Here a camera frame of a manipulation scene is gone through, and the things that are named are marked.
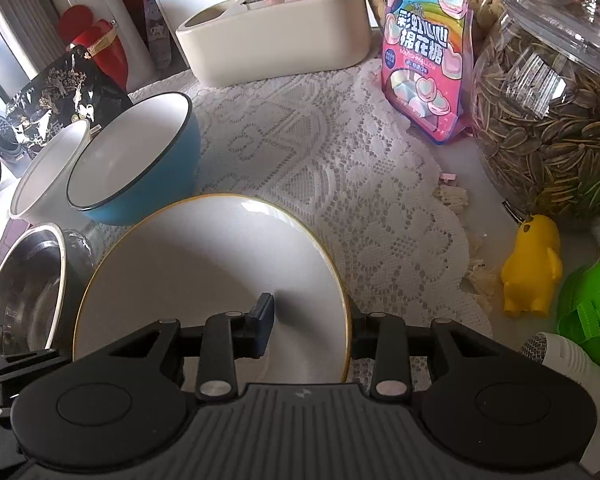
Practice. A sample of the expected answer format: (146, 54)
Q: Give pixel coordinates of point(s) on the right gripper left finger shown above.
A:
(228, 337)

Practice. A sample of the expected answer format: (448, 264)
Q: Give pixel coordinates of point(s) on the white paper bowl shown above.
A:
(40, 195)

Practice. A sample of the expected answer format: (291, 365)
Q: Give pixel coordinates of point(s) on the blue enamel bowl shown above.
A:
(142, 161)

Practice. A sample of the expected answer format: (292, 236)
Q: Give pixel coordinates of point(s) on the white bowl yellow rim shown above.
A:
(217, 253)

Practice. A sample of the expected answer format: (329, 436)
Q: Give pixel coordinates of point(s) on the yellow duck toy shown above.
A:
(533, 270)

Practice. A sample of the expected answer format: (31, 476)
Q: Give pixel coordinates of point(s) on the cream tissue box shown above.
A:
(238, 41)

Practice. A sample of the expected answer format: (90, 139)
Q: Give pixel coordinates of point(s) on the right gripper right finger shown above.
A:
(382, 337)

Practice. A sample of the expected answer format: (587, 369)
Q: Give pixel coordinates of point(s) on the red trash bin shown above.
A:
(78, 27)

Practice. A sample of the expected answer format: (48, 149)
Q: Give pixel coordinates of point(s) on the sunflower seed glass jar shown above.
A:
(535, 106)

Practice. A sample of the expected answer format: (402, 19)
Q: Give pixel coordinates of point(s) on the pink marshmallow bag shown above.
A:
(427, 60)

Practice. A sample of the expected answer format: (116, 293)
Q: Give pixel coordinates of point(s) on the black snack bag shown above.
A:
(71, 88)

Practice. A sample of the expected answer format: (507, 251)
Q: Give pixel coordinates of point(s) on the stainless steel bowl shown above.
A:
(42, 282)

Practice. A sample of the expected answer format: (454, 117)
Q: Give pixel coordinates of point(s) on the white lace tablecloth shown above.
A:
(327, 148)

